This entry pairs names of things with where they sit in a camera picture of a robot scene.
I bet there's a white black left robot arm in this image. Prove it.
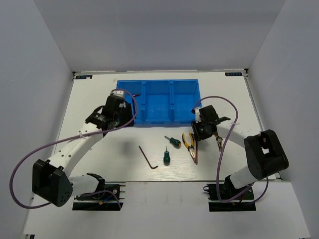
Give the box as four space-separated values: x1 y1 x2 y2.
32 90 134 207

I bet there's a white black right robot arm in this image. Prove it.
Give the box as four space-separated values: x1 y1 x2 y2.
191 106 289 203

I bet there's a yellow black long-nose pliers right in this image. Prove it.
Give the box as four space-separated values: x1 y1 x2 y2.
214 134 223 152

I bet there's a yellow black pliers left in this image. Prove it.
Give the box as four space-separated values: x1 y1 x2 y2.
182 132 196 162

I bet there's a green stubby Phillips screwdriver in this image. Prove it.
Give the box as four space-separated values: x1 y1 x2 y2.
164 136 181 148

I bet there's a blue three-compartment plastic bin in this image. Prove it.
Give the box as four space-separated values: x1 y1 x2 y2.
117 79 201 127

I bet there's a left table corner label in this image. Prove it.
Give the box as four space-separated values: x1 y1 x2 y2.
75 75 93 80

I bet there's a table corner label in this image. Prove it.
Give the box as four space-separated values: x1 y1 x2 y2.
225 72 243 77
75 75 93 80

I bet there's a green stubby flathead screwdriver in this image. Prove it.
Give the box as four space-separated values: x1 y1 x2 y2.
163 147 170 166

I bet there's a right table corner label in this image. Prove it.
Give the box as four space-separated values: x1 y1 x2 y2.
225 72 243 77

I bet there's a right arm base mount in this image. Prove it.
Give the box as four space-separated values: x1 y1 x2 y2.
203 183 256 212

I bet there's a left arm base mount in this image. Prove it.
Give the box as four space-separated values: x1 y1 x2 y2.
72 183 126 212

